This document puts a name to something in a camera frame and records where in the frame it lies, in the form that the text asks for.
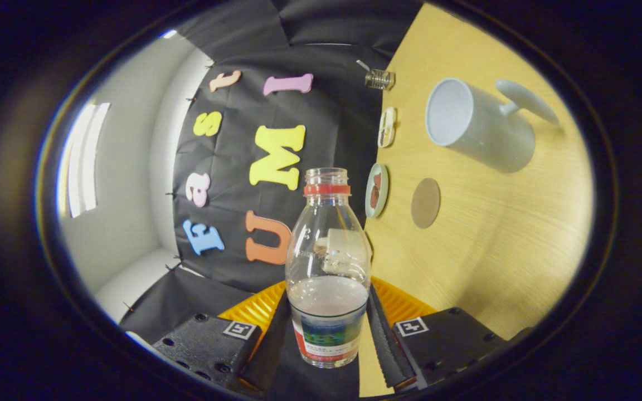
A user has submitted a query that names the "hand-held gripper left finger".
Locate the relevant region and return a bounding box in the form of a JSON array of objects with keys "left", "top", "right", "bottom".
[{"left": 153, "top": 281, "right": 294, "bottom": 393}]

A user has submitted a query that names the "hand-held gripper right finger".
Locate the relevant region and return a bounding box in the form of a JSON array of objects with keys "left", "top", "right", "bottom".
[{"left": 367, "top": 277, "right": 533, "bottom": 390}]

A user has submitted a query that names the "clear plastic juice bottle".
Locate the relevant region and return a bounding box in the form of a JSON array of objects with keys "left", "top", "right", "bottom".
[{"left": 285, "top": 167, "right": 372, "bottom": 368}]

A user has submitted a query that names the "round brown coaster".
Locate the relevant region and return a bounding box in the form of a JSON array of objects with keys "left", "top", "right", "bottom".
[{"left": 411, "top": 178, "right": 441, "bottom": 229}]

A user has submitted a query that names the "pale blue cup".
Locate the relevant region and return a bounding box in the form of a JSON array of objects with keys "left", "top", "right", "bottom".
[{"left": 425, "top": 77, "right": 560, "bottom": 173}]

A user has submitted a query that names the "wooden table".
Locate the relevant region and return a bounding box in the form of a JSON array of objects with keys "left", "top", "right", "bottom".
[{"left": 357, "top": 3, "right": 595, "bottom": 397}]

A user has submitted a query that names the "pale green plate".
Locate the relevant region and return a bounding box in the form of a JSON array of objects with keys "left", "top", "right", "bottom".
[{"left": 365, "top": 163, "right": 390, "bottom": 219}]

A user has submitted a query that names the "small white snack dish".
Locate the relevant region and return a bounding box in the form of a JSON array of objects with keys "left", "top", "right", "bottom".
[{"left": 378, "top": 106, "right": 397, "bottom": 149}]

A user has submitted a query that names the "small glass container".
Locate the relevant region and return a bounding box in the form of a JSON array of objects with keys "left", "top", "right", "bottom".
[{"left": 364, "top": 69, "right": 396, "bottom": 91}]

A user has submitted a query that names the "long ceiling light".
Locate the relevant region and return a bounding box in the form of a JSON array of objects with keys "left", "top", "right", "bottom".
[{"left": 65, "top": 102, "right": 111, "bottom": 219}]

